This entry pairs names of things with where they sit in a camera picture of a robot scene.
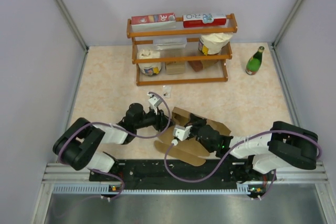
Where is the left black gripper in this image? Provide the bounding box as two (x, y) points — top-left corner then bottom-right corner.
(134, 105), (175, 132)

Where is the brown cardboard box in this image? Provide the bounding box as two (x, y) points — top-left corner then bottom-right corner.
(154, 107), (231, 166)

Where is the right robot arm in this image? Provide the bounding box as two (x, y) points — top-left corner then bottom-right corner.
(184, 114), (320, 181)

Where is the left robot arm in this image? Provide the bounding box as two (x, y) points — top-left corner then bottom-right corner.
(52, 103), (173, 180)

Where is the red white wrap box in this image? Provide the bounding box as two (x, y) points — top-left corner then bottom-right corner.
(183, 13), (227, 28)

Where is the red foil wrap box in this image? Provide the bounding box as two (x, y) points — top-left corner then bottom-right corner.
(131, 13), (176, 31)

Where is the small clear plastic bag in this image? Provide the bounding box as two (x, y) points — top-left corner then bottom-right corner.
(163, 85), (172, 98)

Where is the brown bread loaf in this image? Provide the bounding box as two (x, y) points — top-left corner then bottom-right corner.
(188, 60), (218, 72)

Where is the tan block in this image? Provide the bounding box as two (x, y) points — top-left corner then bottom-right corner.
(165, 61), (185, 75)

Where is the small white flour bag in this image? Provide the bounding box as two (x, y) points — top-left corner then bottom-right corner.
(136, 47), (163, 77)

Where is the wooden three-tier shelf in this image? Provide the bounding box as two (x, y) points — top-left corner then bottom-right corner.
(127, 13), (238, 86)

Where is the large white flour bag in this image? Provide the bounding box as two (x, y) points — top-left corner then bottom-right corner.
(198, 33), (233, 55)

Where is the clear plastic container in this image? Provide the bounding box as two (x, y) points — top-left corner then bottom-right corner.
(153, 37), (187, 50)

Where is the green glass bottle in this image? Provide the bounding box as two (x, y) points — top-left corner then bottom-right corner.
(245, 46), (265, 75)

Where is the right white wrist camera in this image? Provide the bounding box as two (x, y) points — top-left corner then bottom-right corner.
(171, 125), (192, 146)

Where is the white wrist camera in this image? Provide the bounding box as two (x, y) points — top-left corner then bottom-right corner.
(171, 125), (192, 146)
(148, 92), (163, 109)

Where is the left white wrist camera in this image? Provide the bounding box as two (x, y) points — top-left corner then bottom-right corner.
(148, 92), (163, 109)

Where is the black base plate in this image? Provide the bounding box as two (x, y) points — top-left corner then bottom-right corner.
(89, 157), (274, 189)

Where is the grey cable duct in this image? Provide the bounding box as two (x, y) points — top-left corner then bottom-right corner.
(52, 184), (261, 195)

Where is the aluminium frame rail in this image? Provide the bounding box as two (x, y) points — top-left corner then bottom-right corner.
(39, 0), (90, 51)

